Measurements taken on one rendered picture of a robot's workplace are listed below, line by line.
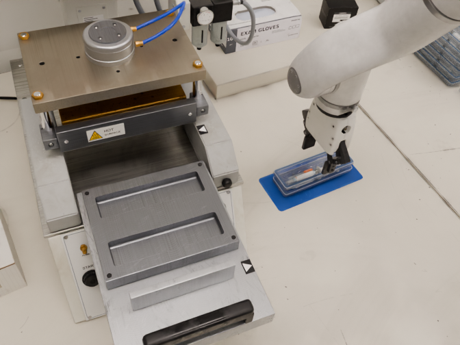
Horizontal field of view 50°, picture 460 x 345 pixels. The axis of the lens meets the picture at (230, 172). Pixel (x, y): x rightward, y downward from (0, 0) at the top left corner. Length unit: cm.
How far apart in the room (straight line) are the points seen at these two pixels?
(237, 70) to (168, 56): 50
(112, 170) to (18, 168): 33
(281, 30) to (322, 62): 62
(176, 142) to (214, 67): 42
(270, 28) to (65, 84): 72
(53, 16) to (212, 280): 89
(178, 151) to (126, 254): 26
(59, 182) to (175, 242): 21
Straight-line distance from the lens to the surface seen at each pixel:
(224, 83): 127
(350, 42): 78
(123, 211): 79
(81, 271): 89
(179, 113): 84
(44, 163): 85
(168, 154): 92
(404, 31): 75
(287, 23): 141
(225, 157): 85
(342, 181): 117
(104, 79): 80
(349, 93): 91
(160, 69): 81
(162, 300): 72
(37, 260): 104
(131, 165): 91
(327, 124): 98
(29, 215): 110
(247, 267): 75
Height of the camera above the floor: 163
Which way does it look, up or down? 51 degrees down
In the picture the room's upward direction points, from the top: 7 degrees clockwise
